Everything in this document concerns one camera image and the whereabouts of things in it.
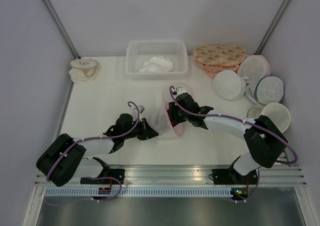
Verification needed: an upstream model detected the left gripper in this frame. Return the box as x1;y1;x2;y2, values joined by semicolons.
123;118;159;141

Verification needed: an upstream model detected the pink trimmed mesh laundry bag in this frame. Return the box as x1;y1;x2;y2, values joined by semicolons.
147;86;185;140

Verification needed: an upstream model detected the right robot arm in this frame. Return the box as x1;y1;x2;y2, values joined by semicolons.
169;88;287;184

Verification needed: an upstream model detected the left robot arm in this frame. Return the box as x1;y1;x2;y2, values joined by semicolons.
36;113;159;187

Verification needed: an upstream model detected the white bra in basket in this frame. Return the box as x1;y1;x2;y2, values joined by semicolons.
139;55;173;73

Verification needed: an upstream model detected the white round laundry bag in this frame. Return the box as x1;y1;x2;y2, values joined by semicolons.
212;70;246;100

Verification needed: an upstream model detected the carrot print bra case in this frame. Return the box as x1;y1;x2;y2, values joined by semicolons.
192;44;247;78

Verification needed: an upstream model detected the pink rimmed round laundry bag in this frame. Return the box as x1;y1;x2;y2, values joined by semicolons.
237;55;271;84

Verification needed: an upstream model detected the beige collapsed laundry bag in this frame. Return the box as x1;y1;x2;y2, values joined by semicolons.
69;59;100;85

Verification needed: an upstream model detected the blue rimmed round laundry bag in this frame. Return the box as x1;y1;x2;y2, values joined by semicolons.
245;76;285;105

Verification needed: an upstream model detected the cream round laundry bag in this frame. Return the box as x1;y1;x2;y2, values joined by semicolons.
247;103;291;133

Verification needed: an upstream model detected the white plastic basket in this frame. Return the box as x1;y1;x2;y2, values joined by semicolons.
124;40;188;80

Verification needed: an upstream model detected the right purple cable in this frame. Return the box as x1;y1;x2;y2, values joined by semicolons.
169;85;299;167

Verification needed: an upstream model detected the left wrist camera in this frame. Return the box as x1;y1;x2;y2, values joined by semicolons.
137;105;145;121

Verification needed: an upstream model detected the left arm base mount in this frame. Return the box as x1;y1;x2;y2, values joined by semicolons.
80;169;125;195

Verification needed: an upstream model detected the white slotted cable duct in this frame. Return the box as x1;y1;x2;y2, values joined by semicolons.
45;187;232;198

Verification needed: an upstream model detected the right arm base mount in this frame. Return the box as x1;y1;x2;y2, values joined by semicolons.
208;169;258;185

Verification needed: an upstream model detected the aluminium rail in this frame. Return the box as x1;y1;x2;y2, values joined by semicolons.
34;164;307;187

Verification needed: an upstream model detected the right corner frame post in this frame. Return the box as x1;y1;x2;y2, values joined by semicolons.
254;0;292;55

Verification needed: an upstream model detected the corner frame post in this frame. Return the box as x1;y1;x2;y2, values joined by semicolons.
254;0;292;55
41;0;81;59

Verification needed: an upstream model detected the left corner frame post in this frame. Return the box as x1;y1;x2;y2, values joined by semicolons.
41;0;81;59

